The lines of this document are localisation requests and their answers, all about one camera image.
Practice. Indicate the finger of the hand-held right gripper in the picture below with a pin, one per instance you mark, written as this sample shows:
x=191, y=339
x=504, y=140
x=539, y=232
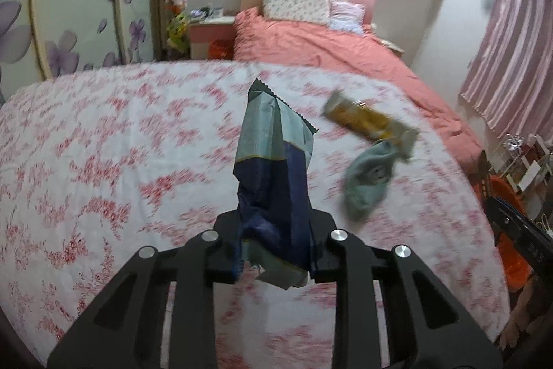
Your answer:
x=505, y=217

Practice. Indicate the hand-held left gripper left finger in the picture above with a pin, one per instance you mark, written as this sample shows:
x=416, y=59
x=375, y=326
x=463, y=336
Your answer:
x=224, y=235

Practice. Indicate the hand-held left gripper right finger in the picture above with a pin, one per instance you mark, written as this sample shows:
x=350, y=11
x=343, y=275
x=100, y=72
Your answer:
x=322, y=235

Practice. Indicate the blue grey snack packet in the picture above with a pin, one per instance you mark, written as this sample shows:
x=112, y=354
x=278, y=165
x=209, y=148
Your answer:
x=276, y=161

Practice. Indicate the person's right hand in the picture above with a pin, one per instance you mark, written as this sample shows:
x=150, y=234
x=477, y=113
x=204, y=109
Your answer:
x=525, y=308

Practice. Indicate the light green snack packet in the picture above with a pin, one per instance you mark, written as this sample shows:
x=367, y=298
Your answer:
x=369, y=179

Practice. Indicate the yellow white snack wrapper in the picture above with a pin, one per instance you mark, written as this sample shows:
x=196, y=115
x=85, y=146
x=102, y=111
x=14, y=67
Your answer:
x=367, y=120

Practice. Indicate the pink floral bedsheet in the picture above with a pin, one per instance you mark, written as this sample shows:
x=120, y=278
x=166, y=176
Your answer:
x=108, y=157

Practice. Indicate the pink striped curtain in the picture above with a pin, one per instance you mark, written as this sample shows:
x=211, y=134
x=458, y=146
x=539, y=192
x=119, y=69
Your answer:
x=514, y=49

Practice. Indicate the pink duvet bed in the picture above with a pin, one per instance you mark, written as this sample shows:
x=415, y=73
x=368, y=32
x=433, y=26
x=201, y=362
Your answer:
x=345, y=57

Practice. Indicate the orange bag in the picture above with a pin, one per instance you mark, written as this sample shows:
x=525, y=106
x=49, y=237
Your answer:
x=219, y=50

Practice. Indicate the pink white nightstand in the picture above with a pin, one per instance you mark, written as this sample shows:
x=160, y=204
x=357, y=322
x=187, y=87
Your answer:
x=211, y=36

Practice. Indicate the cream bedside table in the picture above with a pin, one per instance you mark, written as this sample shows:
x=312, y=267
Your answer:
x=393, y=48

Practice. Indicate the yellow green toy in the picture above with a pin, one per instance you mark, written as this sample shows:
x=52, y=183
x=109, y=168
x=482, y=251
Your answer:
x=178, y=32

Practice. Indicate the pink striped pillow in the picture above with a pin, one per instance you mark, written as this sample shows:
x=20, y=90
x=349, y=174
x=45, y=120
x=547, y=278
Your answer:
x=348, y=15

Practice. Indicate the white floral pillow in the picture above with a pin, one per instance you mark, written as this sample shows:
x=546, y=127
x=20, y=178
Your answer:
x=296, y=5

